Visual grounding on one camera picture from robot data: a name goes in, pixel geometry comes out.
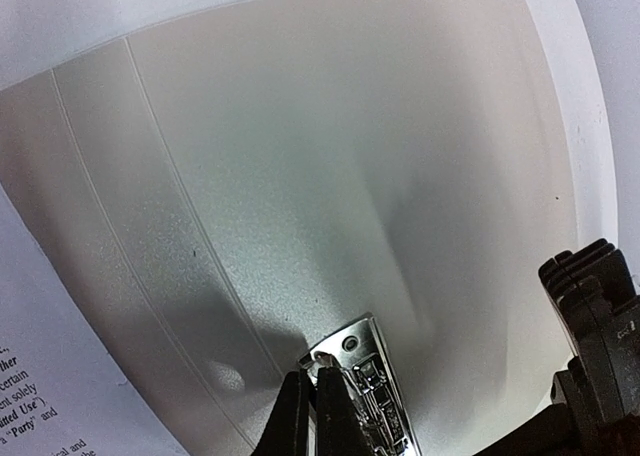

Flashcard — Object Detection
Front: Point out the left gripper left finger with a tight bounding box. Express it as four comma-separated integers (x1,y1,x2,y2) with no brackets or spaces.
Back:
253,369,313,456

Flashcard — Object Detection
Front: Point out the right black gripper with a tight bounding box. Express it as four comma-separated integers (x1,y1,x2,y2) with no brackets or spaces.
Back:
482,238,639,455

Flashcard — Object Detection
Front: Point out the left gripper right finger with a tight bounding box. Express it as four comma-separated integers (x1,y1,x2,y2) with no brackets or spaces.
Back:
316,367,370,456

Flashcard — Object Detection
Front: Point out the metal folder clip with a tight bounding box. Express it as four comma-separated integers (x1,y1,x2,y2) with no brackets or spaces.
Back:
298,313,421,455

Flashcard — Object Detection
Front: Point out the beige file folder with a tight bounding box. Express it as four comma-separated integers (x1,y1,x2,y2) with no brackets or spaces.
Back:
1,0,576,455

